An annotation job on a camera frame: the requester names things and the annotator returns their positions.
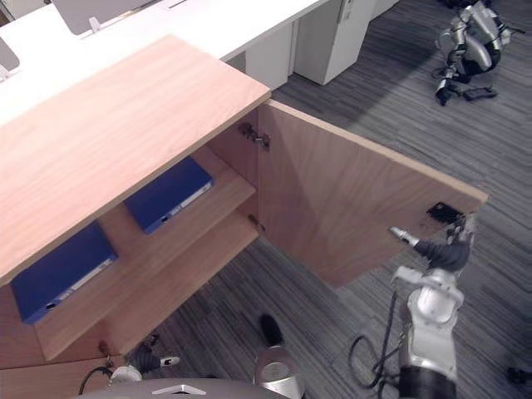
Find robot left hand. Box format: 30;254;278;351
126;334;181;372

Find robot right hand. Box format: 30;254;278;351
388;214;477;273

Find wooden door with black lock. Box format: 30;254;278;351
257;99;490;288

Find silver red door latch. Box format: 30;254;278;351
97;339;116;369

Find black door lock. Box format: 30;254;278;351
426;202;462;224

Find wooden cabinet shelf board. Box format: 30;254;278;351
32;145;258;362

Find wooden door with silver latch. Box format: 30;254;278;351
0;356;126;399

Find long wooden office cabinet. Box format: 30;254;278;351
0;34;272;371

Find white office desk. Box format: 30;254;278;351
0;0;329;128

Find gray robot torso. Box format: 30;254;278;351
74;376;267;399

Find robot right foot dark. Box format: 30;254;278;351
258;313;287;349

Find robot right leg silver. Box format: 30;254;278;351
252;347;307;399

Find flat black device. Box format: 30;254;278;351
463;85;499;101

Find silver black humanoid robot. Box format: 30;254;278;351
434;0;515;107

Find white desk side panel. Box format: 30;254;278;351
244;20;299;91

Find gray desk divider screen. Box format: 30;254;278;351
0;37;21;74
53;0;155;25

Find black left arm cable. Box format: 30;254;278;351
77;364;113;396

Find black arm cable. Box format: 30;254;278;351
347;286;411;392
77;364;113;396

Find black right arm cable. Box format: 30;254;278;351
347;286;411;392

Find blue ring binder folder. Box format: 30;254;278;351
10;219;120;325
123;155;216;236

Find white desk pedestal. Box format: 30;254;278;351
293;0;377;86

